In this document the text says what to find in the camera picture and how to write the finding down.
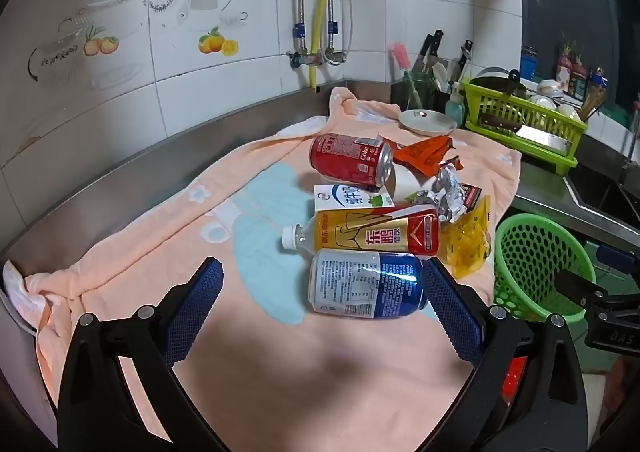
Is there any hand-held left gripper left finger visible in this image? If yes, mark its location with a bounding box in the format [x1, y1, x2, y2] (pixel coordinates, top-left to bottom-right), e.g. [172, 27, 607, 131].
[56, 256, 226, 452]

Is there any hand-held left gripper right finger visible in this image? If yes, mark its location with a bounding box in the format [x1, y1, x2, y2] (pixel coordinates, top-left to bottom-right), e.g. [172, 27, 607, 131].
[422, 258, 591, 452]

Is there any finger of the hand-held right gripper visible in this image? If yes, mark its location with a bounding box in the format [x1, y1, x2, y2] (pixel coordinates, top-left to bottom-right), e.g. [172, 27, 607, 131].
[596, 244, 640, 273]
[554, 271, 608, 309]

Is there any green perforated plastic basket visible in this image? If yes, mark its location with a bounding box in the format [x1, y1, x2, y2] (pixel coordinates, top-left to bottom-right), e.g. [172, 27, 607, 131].
[492, 213, 598, 323]

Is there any blue and white can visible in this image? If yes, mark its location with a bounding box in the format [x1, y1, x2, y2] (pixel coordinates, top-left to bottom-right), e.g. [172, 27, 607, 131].
[307, 248, 430, 320]

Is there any yellow energy drink bottle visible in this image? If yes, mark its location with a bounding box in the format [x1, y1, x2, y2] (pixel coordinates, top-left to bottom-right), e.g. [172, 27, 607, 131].
[281, 206, 442, 257]

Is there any person's right forearm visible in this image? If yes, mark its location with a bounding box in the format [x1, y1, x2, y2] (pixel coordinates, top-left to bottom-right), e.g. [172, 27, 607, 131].
[602, 357, 640, 419]

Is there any steel sink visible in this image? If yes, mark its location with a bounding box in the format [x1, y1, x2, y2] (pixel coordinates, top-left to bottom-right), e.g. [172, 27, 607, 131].
[564, 159, 640, 235]

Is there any yellow plastic wrapper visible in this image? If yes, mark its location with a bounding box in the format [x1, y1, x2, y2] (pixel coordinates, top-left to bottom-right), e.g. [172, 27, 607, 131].
[440, 194, 493, 280]

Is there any peach printed towel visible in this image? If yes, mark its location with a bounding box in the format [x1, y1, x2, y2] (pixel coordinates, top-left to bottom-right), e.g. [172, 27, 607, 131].
[2, 86, 523, 452]

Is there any crumpled silver foil wrapper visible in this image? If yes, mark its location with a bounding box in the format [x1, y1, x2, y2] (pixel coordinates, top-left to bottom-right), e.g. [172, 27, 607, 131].
[415, 157, 483, 223]

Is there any white yogurt bottle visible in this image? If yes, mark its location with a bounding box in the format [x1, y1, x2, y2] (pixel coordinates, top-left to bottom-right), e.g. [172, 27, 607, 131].
[389, 164, 437, 203]

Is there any white milk carton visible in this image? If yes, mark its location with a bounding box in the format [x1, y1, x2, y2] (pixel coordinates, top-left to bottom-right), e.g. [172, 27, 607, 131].
[312, 183, 396, 217]

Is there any orange snack wrapper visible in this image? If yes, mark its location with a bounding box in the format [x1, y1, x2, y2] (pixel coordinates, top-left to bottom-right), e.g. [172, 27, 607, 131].
[392, 134, 453, 177]

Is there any red cola can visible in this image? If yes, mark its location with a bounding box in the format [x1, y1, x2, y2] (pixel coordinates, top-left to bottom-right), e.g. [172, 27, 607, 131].
[309, 133, 396, 193]

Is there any green plastic dish rack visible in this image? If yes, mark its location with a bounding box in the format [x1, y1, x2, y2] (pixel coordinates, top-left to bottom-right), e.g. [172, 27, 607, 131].
[460, 79, 588, 175]

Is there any white plate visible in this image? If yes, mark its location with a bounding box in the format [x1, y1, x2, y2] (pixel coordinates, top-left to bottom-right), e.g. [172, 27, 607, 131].
[398, 109, 458, 136]

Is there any red seasoning packet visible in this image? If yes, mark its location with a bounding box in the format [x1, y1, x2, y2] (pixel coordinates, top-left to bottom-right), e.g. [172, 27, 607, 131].
[556, 42, 589, 101]

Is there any teal dish soap bottle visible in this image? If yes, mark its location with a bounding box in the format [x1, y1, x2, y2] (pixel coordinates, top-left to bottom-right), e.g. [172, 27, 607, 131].
[445, 82, 468, 129]

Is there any blue jar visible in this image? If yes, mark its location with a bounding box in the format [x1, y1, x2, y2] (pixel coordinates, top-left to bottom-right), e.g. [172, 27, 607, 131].
[520, 46, 539, 81]

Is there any black pot lid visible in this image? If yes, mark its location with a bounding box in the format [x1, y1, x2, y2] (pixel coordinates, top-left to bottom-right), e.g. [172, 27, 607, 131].
[470, 69, 528, 100]

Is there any green glass bottle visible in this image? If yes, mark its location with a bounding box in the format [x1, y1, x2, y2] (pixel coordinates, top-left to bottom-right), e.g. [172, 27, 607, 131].
[402, 72, 427, 108]

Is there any pink bottle brush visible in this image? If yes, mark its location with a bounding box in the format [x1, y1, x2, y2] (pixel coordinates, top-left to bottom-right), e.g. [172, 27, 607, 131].
[390, 42, 412, 73]

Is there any cleaver with wooden handle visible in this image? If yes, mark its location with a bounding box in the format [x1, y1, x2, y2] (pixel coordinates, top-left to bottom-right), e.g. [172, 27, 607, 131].
[477, 112, 573, 155]

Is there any black handled kitchen knife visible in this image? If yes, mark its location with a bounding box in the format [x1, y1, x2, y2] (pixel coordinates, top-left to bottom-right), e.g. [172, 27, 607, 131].
[414, 29, 446, 75]
[456, 39, 474, 82]

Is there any white flexible hose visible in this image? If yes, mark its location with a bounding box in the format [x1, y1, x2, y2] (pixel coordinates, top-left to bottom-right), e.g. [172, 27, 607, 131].
[327, 0, 354, 63]

